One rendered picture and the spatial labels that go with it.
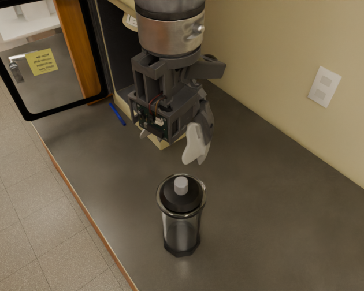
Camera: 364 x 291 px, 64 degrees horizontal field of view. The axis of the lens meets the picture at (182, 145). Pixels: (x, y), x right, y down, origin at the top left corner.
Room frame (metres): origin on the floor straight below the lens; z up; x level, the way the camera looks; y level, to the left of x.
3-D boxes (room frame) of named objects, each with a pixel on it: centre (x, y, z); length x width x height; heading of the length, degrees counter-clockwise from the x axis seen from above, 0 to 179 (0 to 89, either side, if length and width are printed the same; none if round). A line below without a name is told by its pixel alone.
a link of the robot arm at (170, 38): (0.32, 0.01, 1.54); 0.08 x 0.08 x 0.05
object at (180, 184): (0.34, 0.00, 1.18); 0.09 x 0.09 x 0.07
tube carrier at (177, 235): (0.34, 0.00, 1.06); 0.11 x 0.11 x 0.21
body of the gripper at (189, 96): (0.32, 0.02, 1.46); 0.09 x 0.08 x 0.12; 143
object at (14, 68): (0.75, 0.50, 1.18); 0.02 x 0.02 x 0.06; 29
